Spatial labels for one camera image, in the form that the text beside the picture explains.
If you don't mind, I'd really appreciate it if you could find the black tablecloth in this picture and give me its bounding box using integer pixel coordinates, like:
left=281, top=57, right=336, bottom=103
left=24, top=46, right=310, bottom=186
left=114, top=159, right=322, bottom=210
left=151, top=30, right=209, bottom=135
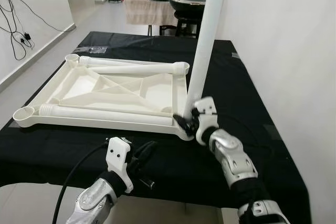
left=0, top=31, right=311, bottom=224

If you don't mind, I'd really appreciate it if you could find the clear plastic sheet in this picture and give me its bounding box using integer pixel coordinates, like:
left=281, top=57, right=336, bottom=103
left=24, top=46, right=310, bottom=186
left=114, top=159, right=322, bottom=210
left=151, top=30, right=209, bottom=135
left=81, top=46, right=108, bottom=54

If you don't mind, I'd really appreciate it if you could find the white plastic table top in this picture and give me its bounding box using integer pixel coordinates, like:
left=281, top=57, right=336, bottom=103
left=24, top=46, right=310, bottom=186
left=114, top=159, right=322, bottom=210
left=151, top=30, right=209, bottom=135
left=13, top=54, right=196, bottom=142

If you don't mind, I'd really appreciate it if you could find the black round stool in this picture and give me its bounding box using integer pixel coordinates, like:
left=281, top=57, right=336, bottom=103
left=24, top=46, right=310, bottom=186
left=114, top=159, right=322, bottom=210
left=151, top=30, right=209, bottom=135
left=176, top=9, right=203, bottom=37

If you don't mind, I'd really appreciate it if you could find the black wall cable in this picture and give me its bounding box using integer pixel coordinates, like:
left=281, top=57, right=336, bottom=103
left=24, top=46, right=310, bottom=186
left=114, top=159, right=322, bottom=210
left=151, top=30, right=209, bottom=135
left=0, top=0, right=74, bottom=61

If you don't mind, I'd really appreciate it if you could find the beige cloth covered table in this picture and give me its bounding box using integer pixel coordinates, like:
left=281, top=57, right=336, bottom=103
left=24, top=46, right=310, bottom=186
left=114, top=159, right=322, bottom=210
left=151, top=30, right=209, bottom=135
left=124, top=0, right=179, bottom=25

